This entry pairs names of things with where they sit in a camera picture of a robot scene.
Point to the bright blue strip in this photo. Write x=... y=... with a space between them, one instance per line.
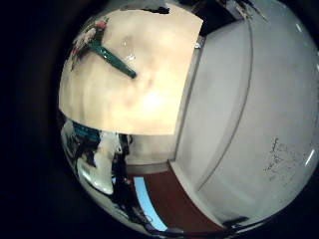
x=148 y=204

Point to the flower bouquet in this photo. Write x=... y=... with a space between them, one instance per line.
x=109 y=57

